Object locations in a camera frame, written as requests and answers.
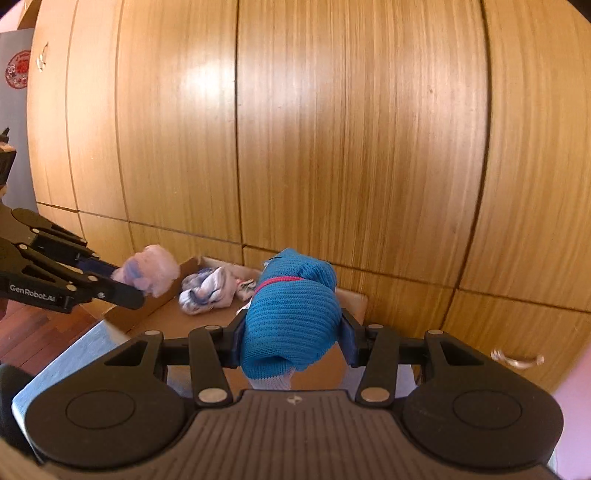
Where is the pale door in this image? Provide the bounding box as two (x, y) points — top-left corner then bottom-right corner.
(0, 28), (38, 213)

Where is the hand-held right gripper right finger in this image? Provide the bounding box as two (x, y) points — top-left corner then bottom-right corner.
(339, 309), (483, 408)

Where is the patterned white sock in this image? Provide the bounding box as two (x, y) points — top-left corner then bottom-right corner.
(231, 275), (262, 302)

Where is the shallow cardboard box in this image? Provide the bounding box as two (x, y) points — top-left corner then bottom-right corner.
(88, 255), (370, 393)

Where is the metal drawer handle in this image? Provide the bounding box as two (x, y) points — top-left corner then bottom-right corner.
(491, 349), (546, 370)

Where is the white blue tie-dye sock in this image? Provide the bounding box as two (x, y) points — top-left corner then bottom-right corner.
(178, 267), (232, 315)

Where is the pink fluffy sock with eyes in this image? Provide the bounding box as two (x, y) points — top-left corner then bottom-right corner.
(111, 244), (181, 297)

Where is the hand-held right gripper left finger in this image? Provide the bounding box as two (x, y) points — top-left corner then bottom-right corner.
(104, 318), (247, 407)

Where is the wooden wardrobe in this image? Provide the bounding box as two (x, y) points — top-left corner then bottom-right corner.
(25, 0), (591, 393)

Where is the blue towel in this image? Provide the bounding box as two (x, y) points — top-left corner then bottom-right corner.
(11, 318), (139, 411)

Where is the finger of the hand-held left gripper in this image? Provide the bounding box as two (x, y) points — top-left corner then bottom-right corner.
(21, 244), (146, 310)
(14, 208), (119, 278)

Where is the red round decoration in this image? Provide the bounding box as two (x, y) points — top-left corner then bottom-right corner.
(6, 52), (32, 90)

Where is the blue knitted sock roll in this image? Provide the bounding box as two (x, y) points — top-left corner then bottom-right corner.
(240, 248), (338, 393)

